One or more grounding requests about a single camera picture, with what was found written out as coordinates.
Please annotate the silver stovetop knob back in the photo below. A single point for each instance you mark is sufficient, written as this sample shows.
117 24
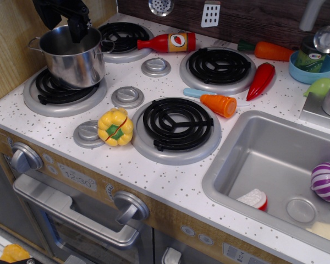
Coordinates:
156 67

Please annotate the blue toy bowl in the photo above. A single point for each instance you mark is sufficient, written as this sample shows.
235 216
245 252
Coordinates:
305 76

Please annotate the silver toy sink basin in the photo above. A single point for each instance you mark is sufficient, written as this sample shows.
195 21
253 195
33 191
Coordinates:
277 157

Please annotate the red toy ketchup bottle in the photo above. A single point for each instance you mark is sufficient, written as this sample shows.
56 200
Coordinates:
179 42

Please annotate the silver oven door handle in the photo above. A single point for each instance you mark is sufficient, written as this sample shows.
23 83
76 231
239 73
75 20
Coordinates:
58 204

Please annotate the back right black burner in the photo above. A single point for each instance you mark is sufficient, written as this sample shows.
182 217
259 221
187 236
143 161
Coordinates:
217 69

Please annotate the purple striped toy onion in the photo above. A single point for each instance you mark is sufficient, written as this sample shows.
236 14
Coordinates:
320 181

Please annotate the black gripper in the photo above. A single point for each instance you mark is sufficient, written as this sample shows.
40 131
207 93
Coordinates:
78 21

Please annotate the silver stovetop knob middle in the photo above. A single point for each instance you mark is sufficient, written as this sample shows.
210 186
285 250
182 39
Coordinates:
127 97

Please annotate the white red toy food piece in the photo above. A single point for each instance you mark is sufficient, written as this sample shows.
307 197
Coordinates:
255 198

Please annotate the yellow toy on floor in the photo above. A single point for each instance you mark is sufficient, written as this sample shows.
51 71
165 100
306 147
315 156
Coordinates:
13 253

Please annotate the right silver oven knob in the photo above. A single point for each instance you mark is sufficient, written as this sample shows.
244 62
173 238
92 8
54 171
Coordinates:
129 207

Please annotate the green toy can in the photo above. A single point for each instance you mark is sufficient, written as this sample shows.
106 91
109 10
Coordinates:
309 59

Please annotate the silver stovetop knob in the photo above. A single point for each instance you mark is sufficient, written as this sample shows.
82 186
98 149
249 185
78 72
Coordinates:
127 97
156 67
85 135

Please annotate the stainless steel pot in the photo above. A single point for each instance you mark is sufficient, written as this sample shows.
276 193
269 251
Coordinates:
77 65

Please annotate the left silver oven knob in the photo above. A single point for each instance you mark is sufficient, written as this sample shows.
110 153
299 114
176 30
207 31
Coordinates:
25 158

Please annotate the silver toy faucet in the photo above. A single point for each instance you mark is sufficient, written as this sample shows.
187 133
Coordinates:
310 14

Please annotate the red toy chili pepper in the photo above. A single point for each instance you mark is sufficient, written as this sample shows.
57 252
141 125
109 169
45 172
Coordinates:
263 77

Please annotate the yellow toy bell pepper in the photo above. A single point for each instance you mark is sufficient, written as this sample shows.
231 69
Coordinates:
115 128

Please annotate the front left black burner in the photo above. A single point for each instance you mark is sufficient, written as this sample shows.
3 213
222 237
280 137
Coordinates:
45 95

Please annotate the silver cabinet door handle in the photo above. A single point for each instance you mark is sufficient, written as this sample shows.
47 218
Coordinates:
171 256

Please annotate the white toy spatula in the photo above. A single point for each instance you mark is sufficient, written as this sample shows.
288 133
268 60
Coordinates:
210 15

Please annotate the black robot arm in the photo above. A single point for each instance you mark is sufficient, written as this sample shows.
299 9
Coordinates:
50 11

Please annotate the green toy pear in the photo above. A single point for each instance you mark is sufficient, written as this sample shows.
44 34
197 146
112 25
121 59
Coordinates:
319 87

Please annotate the back left black burner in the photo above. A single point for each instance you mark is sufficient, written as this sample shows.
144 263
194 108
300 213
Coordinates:
119 42

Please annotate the toy oven clock display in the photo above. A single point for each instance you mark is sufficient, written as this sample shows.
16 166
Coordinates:
78 177

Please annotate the silver toy skimmer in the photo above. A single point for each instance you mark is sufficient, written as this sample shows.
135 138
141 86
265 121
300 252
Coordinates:
161 8

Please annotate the orange toy carrot half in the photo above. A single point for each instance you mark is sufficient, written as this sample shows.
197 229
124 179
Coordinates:
223 105

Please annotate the silver stovetop knob front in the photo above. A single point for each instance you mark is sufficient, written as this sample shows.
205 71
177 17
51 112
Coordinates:
85 135

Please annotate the silver oven knob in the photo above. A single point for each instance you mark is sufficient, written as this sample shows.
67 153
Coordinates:
25 158
129 207

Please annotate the front right black burner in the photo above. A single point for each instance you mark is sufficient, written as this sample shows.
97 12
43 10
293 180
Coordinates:
175 131

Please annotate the black burner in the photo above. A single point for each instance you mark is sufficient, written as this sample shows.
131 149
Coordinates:
175 131
119 42
217 69
45 95

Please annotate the orange toy carrot with stem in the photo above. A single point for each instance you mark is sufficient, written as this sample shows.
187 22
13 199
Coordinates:
266 50

